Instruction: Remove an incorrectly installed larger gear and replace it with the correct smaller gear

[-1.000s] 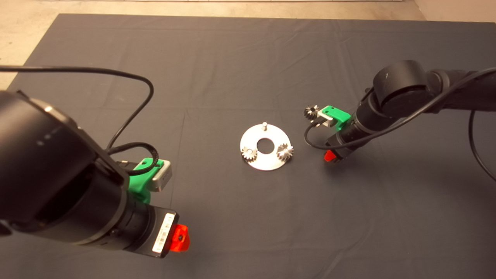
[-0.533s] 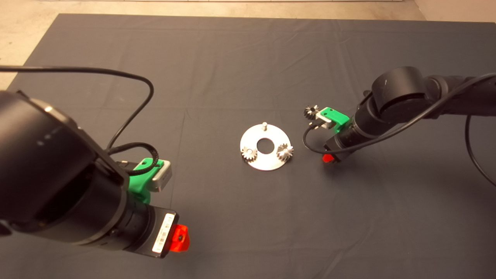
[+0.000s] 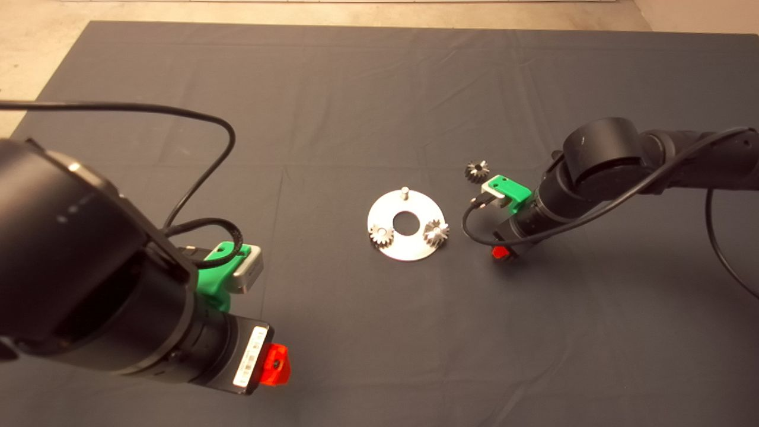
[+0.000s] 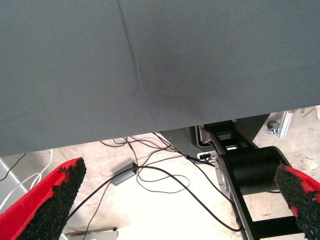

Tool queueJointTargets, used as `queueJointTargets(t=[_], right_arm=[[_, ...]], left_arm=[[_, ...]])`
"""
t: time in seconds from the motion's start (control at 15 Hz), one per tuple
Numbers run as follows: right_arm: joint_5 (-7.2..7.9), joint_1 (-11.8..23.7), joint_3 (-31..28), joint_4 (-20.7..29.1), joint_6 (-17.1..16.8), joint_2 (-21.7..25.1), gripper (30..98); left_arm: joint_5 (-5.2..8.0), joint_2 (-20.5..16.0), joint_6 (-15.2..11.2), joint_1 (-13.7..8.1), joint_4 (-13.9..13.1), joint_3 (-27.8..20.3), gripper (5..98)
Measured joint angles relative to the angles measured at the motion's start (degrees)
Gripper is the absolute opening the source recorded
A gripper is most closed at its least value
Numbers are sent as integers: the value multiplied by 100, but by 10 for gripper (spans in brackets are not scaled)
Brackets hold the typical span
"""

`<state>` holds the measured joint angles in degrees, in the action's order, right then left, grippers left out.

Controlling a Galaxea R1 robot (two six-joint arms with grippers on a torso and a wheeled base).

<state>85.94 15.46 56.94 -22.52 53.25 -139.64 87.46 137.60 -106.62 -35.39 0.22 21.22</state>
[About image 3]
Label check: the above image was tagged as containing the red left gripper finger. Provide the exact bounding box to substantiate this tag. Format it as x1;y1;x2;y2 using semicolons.
261;344;292;387

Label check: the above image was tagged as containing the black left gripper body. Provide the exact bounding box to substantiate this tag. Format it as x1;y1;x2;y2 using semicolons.
211;314;275;397

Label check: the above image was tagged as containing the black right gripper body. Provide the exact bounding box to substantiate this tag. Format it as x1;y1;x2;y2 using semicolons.
494;216;538;262

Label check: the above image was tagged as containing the round metal plate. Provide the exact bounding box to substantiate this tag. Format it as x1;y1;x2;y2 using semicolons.
368;186;445;262

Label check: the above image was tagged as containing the dark grey table cloth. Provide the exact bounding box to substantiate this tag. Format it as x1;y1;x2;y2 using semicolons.
0;21;759;427

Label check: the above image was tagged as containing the black right camera cable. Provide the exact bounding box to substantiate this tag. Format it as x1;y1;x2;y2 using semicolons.
462;126;759;301

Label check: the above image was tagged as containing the black camera cable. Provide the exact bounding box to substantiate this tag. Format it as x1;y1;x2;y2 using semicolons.
462;126;759;301
0;101;244;269

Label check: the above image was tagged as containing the green right camera mount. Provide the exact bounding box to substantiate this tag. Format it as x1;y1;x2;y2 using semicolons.
491;174;533;215

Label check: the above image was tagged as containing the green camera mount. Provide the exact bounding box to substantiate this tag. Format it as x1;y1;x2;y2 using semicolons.
491;174;533;215
196;241;250;313

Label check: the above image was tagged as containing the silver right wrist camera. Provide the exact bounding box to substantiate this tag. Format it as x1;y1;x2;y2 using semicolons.
481;180;509;208

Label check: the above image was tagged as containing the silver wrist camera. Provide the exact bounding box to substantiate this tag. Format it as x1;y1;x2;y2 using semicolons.
231;244;264;295
481;180;509;208

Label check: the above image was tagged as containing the green left camera mount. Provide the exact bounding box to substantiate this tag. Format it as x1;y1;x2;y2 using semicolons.
196;241;250;313

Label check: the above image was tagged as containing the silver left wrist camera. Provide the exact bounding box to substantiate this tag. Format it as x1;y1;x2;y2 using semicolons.
231;244;264;295

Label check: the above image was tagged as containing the black left camera cable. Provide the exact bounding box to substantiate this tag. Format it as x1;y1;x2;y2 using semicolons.
0;101;244;269

